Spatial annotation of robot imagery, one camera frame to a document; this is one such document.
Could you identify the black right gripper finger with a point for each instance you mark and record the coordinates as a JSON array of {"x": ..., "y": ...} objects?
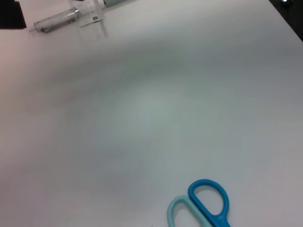
[{"x": 10, "y": 14}]

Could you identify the grey mechanical pen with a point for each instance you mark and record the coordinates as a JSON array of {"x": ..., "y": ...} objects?
[{"x": 56, "y": 20}]

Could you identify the clear plastic ruler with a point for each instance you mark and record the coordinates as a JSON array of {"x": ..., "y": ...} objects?
[{"x": 98, "y": 16}]

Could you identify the blue capped scissors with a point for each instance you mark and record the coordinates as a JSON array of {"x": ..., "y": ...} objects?
[{"x": 220, "y": 217}]

